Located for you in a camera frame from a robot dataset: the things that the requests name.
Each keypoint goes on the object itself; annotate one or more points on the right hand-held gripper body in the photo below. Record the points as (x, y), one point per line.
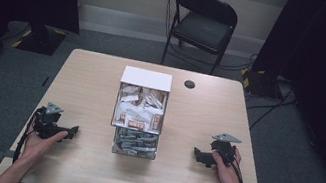
(223, 148)

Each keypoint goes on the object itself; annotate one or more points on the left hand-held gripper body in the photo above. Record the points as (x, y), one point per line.
(47, 120)

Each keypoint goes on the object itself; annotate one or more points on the person's right hand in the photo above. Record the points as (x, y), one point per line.
(227, 175)

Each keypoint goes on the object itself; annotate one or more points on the person's left hand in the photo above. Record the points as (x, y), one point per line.
(38, 145)

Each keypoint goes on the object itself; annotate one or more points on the clear drawer with grey packets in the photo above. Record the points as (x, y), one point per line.
(114, 144)

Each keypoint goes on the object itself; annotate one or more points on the grey tape strip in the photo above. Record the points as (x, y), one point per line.
(2, 154)

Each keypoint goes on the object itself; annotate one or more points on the pile of grey packets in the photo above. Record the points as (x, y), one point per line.
(135, 142)

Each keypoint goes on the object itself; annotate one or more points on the pile of white brown packets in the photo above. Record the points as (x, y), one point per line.
(139, 109)

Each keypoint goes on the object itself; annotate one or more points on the black stand base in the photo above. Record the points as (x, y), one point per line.
(39, 39)
(262, 83)

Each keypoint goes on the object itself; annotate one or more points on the white drawer cabinet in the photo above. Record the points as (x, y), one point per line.
(147, 78)

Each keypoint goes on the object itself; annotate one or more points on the black folding chair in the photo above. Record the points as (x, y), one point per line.
(203, 29)

